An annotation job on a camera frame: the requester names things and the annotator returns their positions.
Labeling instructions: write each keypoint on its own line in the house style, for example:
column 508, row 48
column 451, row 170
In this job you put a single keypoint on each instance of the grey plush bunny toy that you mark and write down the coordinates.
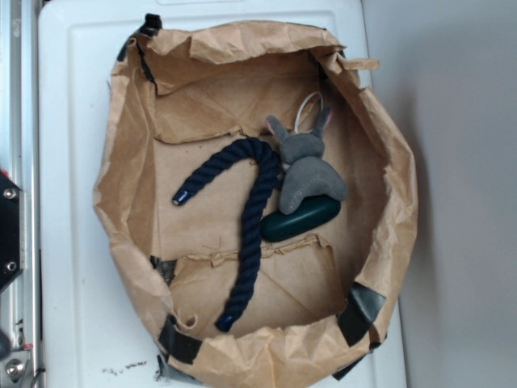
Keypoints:
column 306, row 173

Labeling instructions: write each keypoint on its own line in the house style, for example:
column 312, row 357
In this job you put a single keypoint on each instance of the dark green oval case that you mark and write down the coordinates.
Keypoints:
column 313, row 212

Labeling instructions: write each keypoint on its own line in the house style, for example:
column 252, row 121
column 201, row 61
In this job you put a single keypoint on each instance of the crumpled brown paper bag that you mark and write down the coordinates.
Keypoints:
column 323, row 300

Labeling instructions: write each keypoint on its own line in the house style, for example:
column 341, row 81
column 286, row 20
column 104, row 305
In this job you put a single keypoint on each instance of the black mounting bracket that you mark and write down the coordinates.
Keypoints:
column 12, row 261

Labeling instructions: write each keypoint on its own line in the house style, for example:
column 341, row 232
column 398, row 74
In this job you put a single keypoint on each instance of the aluminium frame rail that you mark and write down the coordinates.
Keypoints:
column 22, row 363

